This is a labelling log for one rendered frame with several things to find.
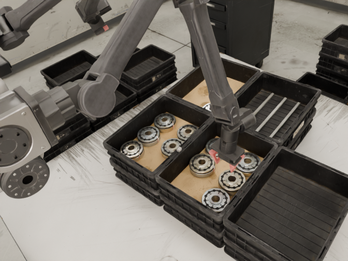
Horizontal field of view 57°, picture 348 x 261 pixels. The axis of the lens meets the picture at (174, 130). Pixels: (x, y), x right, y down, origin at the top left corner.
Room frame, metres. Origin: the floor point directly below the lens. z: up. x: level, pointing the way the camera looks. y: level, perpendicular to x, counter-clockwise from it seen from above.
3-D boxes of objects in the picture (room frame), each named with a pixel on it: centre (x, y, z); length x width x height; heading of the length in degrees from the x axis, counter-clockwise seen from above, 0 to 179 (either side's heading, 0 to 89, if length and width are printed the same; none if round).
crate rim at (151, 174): (1.00, 0.06, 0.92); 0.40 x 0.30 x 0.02; 134
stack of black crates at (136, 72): (2.13, 0.15, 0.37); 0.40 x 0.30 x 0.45; 127
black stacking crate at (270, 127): (1.06, -0.43, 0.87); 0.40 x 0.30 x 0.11; 134
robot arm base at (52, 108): (0.55, 0.25, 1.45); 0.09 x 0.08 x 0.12; 37
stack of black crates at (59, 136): (1.65, 0.79, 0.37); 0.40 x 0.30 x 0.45; 127
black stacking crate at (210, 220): (0.78, -0.14, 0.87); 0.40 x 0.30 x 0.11; 134
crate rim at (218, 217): (0.78, -0.14, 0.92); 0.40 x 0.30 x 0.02; 134
